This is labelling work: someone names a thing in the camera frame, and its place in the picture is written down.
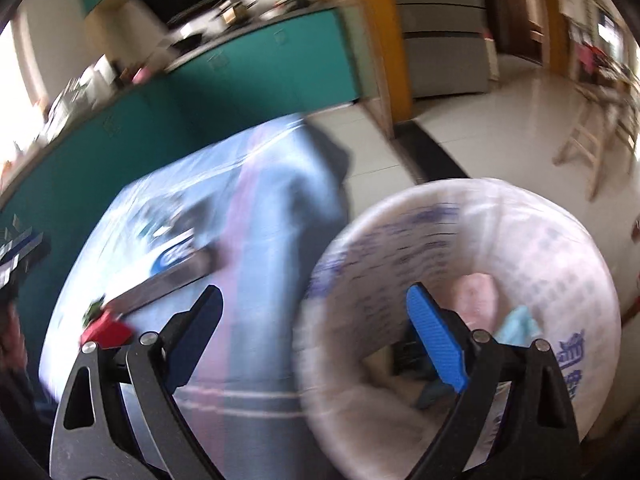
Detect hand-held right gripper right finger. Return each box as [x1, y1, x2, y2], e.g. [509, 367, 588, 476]
[405, 282, 582, 480]

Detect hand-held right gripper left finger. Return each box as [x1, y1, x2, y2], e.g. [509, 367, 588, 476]
[49, 284, 224, 480]

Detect pink plastic bag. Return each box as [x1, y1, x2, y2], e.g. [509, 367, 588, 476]
[451, 272, 502, 337]

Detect white woven sack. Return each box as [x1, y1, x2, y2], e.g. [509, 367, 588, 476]
[291, 177, 624, 480]

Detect person's left forearm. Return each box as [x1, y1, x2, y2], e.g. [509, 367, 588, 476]
[0, 310, 56, 466]

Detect white medicine box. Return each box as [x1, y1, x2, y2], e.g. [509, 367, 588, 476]
[102, 249, 217, 317]

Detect red wrapper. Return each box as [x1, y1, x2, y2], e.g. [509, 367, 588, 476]
[79, 309, 134, 350]

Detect blue striped cloth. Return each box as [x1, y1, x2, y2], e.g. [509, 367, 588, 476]
[39, 114, 352, 413]

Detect window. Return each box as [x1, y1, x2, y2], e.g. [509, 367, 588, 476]
[0, 12, 51, 161]

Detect teal kitchen cabinets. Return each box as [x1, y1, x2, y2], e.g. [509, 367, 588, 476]
[0, 4, 365, 291]

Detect wooden stool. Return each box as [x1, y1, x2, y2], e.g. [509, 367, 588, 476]
[551, 82, 640, 202]

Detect grey refrigerator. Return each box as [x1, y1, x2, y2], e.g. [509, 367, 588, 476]
[386, 0, 492, 100]

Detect wooden door frame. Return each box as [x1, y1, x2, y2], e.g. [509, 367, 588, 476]
[349, 0, 415, 138]

